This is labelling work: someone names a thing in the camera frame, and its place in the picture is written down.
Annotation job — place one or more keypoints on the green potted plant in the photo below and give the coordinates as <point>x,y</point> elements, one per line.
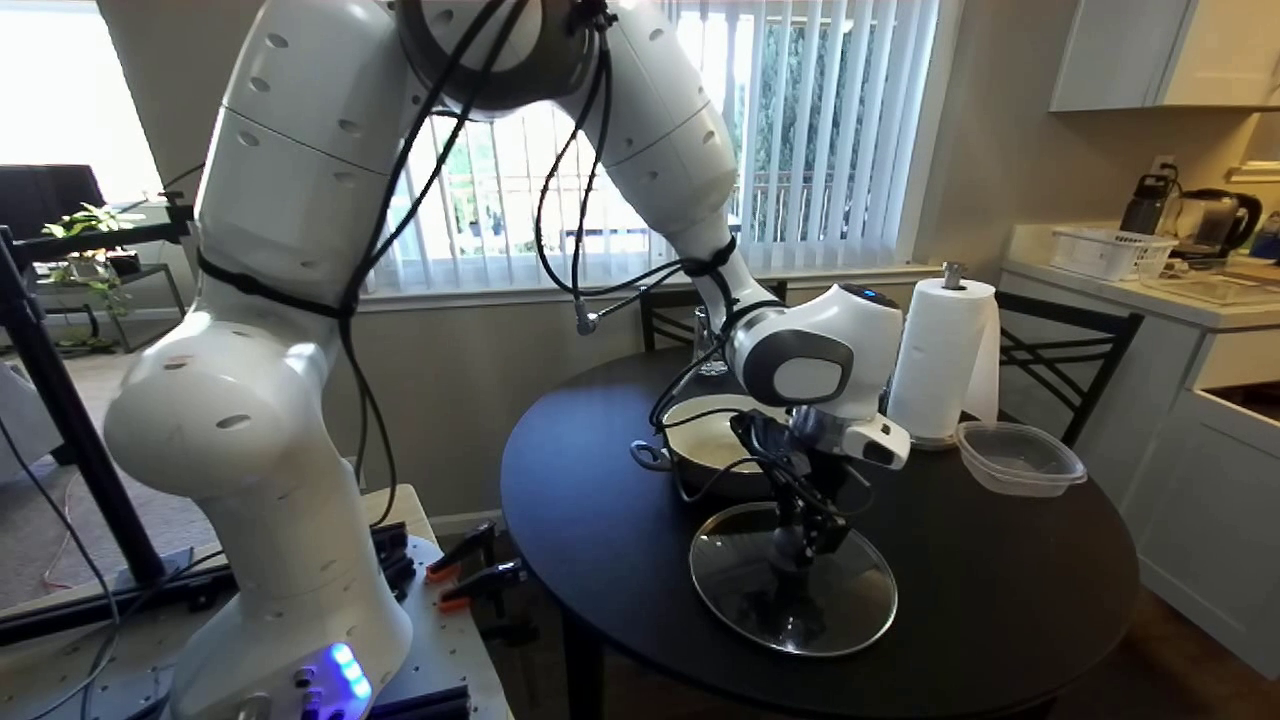
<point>95,254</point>

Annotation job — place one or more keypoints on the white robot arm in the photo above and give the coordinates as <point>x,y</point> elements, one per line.
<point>265,400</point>

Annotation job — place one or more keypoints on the clear plastic storage box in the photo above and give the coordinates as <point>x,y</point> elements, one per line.
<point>1105,249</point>

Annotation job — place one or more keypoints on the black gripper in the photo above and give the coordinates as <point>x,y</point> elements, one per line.
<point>786,452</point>

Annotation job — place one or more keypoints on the white kitchen counter cabinet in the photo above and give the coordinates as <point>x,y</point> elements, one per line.
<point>1200,506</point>

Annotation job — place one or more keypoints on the black metal stand frame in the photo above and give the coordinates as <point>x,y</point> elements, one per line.
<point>65,415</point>

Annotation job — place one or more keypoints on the clear plastic food container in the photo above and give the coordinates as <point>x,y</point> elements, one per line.
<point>1023,460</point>

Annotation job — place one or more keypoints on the white paper towel roll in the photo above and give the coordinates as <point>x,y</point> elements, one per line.
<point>943,362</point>

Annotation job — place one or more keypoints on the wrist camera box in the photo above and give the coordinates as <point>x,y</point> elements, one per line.
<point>873,441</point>

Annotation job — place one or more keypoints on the white vertical window blinds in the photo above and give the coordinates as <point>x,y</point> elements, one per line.
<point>827,134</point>

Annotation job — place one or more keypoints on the black electric kettle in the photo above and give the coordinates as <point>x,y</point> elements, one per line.
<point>1219,225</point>

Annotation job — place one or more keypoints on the robot mounting platform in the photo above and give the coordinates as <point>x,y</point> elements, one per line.
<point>440,666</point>

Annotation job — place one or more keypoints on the white wall cabinet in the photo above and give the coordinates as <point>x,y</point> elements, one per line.
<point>1162,54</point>

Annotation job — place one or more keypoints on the black coffee appliance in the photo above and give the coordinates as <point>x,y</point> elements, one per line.
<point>1151,198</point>

